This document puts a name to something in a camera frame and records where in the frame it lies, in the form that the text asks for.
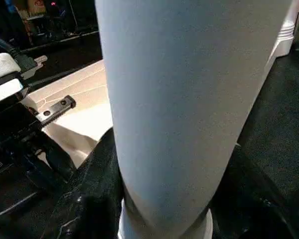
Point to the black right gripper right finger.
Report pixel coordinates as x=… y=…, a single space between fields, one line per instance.
x=259 y=209

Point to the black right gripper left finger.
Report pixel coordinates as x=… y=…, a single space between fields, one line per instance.
x=94 y=199

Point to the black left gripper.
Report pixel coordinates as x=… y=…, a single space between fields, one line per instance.
x=15 y=129

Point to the black work mat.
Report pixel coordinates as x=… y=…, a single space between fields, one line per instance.
x=279 y=124

